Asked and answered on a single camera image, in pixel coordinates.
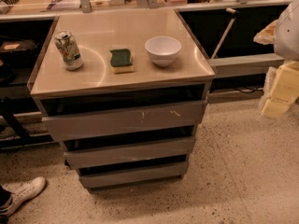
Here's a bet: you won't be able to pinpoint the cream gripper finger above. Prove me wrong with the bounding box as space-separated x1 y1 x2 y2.
260 61 299 119

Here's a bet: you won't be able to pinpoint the grey top drawer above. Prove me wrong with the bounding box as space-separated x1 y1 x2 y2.
42 101 207 141

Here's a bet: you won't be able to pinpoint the grey drawer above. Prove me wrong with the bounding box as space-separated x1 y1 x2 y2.
79 161 189 189
42 101 207 141
64 136 195 169

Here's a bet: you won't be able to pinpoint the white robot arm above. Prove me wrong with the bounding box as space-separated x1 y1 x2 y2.
253 0 299 119

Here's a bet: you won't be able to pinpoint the grey middle drawer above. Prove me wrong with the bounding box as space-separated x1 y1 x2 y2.
64 136 195 169

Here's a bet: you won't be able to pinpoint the grey bottom drawer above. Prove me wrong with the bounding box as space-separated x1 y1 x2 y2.
79 161 189 189

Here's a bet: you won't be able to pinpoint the grey drawer cabinet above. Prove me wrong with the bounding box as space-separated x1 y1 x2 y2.
27 7 217 194

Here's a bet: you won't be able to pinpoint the white bowl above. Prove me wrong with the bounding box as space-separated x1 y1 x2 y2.
145 36 181 67

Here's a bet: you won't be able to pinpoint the green yellow sponge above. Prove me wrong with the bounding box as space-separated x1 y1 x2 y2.
110 49 134 74

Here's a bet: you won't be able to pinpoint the white printed drink can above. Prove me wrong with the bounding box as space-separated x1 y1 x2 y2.
54 31 83 71

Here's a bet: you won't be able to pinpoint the white sneaker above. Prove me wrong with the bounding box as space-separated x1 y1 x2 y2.
0 176 47 217

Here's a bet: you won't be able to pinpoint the grey metal shelf rail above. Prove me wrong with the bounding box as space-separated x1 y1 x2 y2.
208 53 284 78

